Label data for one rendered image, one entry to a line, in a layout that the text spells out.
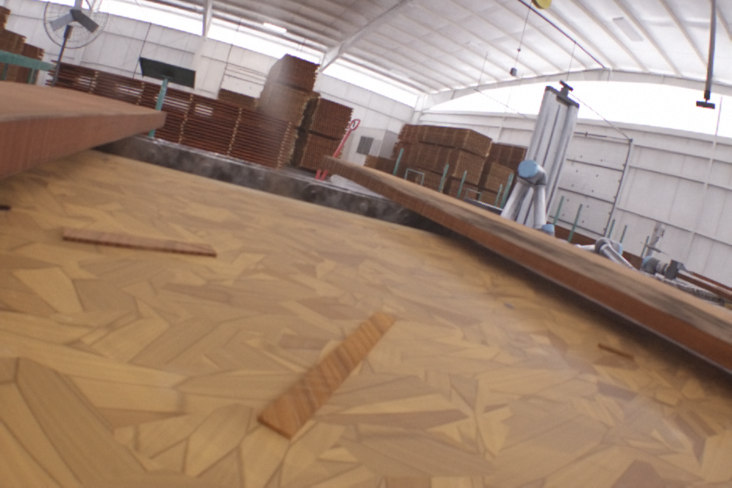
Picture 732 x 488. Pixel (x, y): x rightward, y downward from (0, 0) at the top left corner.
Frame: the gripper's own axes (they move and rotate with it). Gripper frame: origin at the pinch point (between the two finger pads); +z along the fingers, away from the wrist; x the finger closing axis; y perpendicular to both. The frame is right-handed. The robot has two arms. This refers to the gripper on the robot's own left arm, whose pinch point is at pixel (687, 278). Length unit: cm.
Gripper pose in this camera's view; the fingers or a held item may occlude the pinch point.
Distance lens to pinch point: 229.3
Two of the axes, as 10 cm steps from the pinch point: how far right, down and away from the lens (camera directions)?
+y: -9.3, -2.5, -2.6
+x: 3.0, -9.4, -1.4
